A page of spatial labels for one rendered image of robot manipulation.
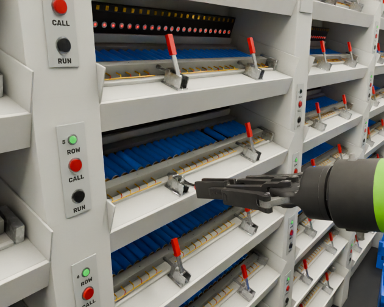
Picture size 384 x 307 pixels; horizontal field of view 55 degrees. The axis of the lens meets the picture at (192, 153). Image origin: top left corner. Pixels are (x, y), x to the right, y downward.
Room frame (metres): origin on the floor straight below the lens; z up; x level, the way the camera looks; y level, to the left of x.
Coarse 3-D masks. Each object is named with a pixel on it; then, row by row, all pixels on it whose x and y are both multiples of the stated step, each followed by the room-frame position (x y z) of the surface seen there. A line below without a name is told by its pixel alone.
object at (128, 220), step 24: (192, 120) 0.92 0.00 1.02; (240, 120) 1.06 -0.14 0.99; (264, 120) 1.01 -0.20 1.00; (288, 144) 0.96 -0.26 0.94; (192, 168) 0.74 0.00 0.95; (216, 168) 0.77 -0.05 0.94; (240, 168) 0.79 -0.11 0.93; (264, 168) 0.88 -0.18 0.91; (144, 192) 0.62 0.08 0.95; (168, 192) 0.63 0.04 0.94; (192, 192) 0.65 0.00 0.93; (120, 216) 0.54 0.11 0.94; (144, 216) 0.55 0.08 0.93; (168, 216) 0.60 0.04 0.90; (120, 240) 0.52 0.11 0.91
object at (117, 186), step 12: (252, 132) 0.95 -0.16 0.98; (216, 144) 0.83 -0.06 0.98; (228, 144) 0.85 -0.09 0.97; (180, 156) 0.73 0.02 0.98; (192, 156) 0.74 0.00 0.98; (204, 156) 0.78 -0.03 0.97; (144, 168) 0.65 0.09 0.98; (156, 168) 0.66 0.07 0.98; (168, 168) 0.68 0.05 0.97; (180, 168) 0.72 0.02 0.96; (108, 180) 0.59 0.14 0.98; (120, 180) 0.60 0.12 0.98; (132, 180) 0.61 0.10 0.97; (144, 180) 0.64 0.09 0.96; (108, 192) 0.57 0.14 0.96; (120, 192) 0.58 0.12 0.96
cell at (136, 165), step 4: (120, 152) 0.70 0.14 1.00; (120, 156) 0.69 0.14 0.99; (124, 156) 0.69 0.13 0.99; (128, 156) 0.69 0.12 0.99; (124, 160) 0.68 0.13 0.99; (128, 160) 0.68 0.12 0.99; (132, 160) 0.68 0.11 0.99; (132, 164) 0.67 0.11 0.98; (136, 164) 0.67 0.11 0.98; (140, 164) 0.67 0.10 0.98; (136, 168) 0.66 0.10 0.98
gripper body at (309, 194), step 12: (312, 168) 0.48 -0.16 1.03; (324, 168) 0.47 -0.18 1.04; (300, 180) 0.47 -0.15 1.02; (312, 180) 0.46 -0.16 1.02; (324, 180) 0.45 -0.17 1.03; (276, 192) 0.48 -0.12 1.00; (288, 192) 0.47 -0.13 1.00; (300, 192) 0.46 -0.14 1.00; (312, 192) 0.45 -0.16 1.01; (324, 192) 0.44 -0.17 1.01; (288, 204) 0.47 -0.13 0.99; (300, 204) 0.46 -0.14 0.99; (312, 204) 0.45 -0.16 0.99; (324, 204) 0.44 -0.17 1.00; (312, 216) 0.46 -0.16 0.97; (324, 216) 0.44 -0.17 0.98
